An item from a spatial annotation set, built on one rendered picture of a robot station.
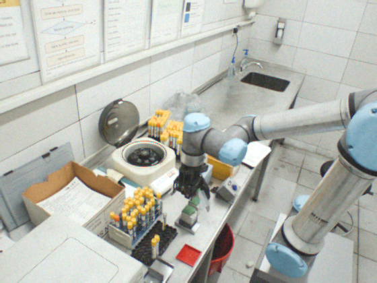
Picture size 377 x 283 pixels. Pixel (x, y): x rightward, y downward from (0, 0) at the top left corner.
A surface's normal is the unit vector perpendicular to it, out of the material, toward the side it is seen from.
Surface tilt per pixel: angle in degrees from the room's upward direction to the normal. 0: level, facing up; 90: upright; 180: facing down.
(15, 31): 90
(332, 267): 1
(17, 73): 90
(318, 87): 90
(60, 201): 2
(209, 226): 0
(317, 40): 90
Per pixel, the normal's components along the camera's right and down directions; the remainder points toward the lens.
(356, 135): -0.60, 0.28
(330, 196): -0.83, 0.21
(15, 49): 0.87, 0.31
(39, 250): 0.07, -0.85
